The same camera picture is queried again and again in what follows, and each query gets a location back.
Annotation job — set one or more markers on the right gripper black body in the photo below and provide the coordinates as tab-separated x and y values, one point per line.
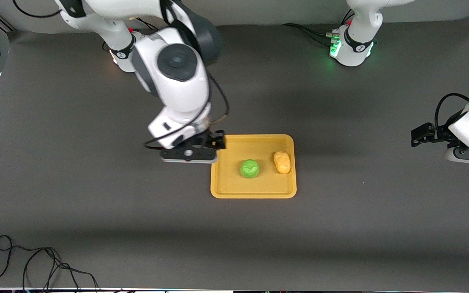
209	139

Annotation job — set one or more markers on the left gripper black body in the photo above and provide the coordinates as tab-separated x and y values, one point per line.
439	133

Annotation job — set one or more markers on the green apple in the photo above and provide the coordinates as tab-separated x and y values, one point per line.
250	169

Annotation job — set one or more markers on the yellow potato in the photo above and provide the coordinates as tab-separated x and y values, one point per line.
282	162

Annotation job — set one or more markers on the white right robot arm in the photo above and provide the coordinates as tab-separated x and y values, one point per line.
177	81

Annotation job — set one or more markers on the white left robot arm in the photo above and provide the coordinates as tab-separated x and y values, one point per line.
354	44

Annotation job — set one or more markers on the yellow plastic tray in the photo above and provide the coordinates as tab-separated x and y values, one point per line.
234	187

